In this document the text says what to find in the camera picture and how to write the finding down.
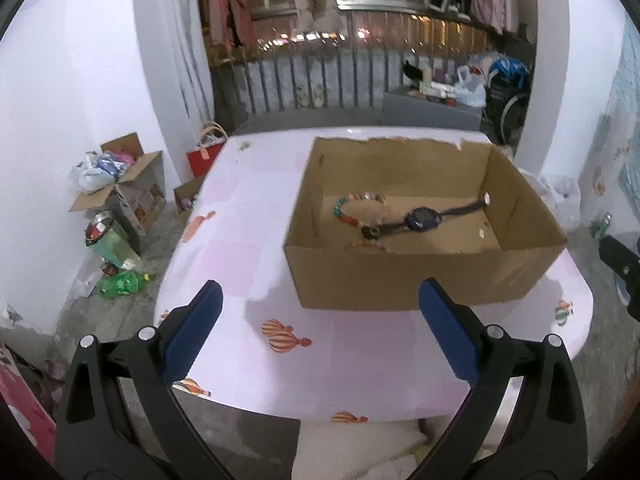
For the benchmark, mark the pale green plastic bag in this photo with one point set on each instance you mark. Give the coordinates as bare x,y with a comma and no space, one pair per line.
120,250

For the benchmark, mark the red pink flat box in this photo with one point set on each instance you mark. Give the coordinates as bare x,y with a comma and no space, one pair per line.
20,410

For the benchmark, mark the white sheer curtain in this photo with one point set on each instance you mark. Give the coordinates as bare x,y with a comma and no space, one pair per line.
190,50

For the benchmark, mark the black smartwatch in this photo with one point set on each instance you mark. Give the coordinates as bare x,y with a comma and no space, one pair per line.
420,219

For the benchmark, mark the small brown cardboard box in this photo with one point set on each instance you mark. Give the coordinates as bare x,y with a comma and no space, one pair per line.
187,192

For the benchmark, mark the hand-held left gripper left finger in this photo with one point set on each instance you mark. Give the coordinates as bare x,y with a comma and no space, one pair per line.
192,330

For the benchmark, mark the grey cabinet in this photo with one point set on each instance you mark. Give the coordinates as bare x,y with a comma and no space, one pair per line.
425,112

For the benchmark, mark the green plastic bottle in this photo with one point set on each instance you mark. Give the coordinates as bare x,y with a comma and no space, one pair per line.
117,285

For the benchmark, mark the red gift bag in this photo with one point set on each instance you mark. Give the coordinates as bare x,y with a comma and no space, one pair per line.
202,157

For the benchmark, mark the knotted white plastic bag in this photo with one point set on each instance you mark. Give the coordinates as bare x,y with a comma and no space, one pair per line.
90,177

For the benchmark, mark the purple cup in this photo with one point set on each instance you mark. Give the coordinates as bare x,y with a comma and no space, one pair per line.
439,76

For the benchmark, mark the metal balcony railing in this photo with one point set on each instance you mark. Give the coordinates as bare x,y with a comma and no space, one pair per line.
325,75

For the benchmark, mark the white shoe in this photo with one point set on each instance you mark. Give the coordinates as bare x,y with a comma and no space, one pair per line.
319,97
302,97

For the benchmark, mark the blue bag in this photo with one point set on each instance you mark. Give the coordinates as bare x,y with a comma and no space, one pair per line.
510,67

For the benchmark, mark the flat white box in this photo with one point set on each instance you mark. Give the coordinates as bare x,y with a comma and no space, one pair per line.
437,90

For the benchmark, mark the blue patterned hanging cloth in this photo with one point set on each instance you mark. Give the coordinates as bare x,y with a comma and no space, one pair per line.
620,110

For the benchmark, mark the red silver round tin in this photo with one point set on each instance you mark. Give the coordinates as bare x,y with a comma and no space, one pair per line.
97,230

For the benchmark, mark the wheelchair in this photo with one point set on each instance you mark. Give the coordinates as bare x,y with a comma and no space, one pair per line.
510,110

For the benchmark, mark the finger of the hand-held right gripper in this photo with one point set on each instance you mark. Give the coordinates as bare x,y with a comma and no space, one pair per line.
620,260

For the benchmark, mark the printed cardboard box with flaps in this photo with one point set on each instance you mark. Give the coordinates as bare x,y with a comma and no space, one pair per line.
140,180

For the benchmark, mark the hanging pink jacket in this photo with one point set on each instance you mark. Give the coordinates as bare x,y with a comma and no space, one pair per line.
235,0

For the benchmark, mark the crumpled white plastic bag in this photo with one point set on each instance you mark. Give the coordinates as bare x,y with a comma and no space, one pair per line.
555,190

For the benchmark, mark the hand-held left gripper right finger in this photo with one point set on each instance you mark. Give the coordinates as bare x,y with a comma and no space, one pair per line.
450,330

